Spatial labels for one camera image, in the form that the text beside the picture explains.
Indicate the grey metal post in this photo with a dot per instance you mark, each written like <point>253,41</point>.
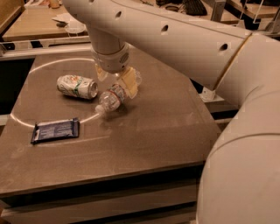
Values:
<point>218,8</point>

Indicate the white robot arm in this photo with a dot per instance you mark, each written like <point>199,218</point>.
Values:
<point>240,183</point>

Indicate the clear plastic water bottle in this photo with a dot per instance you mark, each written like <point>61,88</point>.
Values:
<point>111,99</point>

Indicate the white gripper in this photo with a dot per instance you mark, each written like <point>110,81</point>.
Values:
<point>112,62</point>

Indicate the white face mask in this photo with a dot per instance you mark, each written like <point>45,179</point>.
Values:
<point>75,27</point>

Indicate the black computer keyboard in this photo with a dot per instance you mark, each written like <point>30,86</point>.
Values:
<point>194,8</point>

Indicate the white papers on desk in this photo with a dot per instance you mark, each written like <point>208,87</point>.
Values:
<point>64,17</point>

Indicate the wooden background desk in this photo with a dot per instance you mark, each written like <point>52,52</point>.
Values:
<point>39,23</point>

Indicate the blue snack wrapper packet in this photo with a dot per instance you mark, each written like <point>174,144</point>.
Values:
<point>55,130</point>

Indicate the crushed white soda can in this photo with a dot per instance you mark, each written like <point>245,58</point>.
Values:
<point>77,86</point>

